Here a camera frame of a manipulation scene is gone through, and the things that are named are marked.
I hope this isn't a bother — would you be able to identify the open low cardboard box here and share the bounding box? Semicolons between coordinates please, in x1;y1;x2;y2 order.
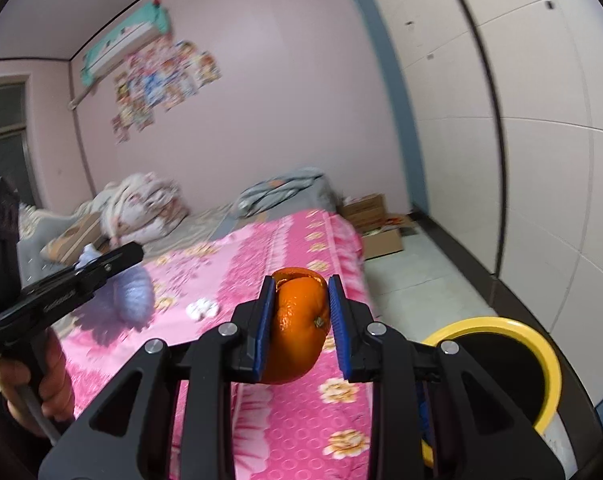
360;214;418;261

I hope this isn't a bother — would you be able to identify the orange peel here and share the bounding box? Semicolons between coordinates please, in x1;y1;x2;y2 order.
264;266;331;386

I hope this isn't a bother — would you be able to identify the person's left hand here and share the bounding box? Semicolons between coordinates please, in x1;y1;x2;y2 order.
0;331;76;433

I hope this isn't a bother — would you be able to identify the cluster of cartoon wall posters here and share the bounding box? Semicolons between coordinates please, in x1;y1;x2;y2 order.
110;40;222;144

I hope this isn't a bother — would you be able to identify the white wardrobe with black trim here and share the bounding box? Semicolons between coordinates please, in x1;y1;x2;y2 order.
356;0;603;411

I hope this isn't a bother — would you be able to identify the person's left forearm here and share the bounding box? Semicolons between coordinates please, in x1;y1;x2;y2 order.
0;392;45;480

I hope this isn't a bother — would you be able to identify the pink floral blanket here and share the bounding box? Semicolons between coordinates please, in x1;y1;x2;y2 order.
49;209;433;480

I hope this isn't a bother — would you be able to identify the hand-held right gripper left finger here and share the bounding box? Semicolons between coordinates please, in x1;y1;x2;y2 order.
38;275;276;480

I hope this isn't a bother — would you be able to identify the grey floral blanket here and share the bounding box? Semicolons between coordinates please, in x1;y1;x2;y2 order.
232;166;340;221

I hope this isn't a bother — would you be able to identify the brown striped pillow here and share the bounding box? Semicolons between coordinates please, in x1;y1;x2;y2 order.
40;211;106;264

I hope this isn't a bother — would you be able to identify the pale lavender plastic bag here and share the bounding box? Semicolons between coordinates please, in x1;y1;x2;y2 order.
79;244;155;328

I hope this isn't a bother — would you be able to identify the grey tufted headboard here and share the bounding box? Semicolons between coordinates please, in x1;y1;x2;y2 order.
16;202;82;286

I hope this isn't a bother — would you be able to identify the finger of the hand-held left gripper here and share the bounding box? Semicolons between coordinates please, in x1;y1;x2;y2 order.
74;241;145;293

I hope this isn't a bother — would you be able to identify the grey patterned bed sheet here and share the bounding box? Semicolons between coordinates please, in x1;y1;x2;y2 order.
142;205;292;261

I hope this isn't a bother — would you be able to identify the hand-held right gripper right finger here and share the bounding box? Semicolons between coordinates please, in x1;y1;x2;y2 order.
328;275;566;480

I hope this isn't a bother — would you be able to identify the wall air conditioner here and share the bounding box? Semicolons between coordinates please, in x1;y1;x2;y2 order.
79;0;173;87

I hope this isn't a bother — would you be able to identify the dark window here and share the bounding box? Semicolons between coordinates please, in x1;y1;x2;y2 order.
0;75;38;211

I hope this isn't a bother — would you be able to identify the crumpled white tissue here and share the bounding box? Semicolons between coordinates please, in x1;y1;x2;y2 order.
188;298;219;320

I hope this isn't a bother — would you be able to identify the yellow rimmed black trash can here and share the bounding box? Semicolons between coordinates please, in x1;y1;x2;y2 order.
420;316;563;468

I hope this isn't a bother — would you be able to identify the folded white floral quilt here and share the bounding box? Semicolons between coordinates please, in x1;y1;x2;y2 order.
79;172;190;247

